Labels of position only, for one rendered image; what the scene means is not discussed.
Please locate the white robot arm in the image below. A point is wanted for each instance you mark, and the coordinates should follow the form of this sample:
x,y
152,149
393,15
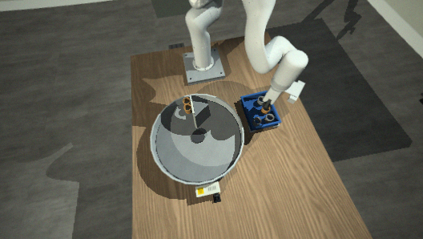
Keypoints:
x,y
279,49

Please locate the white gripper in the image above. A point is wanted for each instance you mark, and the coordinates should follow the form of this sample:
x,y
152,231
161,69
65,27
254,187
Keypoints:
x,y
271,97

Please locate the blue square tray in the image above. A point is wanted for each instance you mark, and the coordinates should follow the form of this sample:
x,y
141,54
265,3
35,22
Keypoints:
x,y
253,110

